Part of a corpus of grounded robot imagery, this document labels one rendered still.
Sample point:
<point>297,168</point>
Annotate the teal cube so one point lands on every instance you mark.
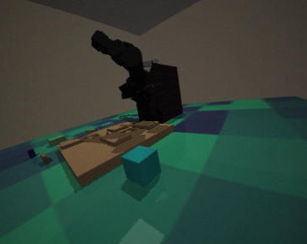
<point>141,165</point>

